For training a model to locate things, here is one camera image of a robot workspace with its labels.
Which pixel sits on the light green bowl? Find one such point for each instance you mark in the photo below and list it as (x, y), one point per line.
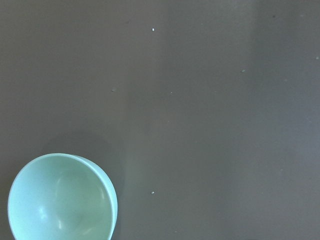
(61, 196)

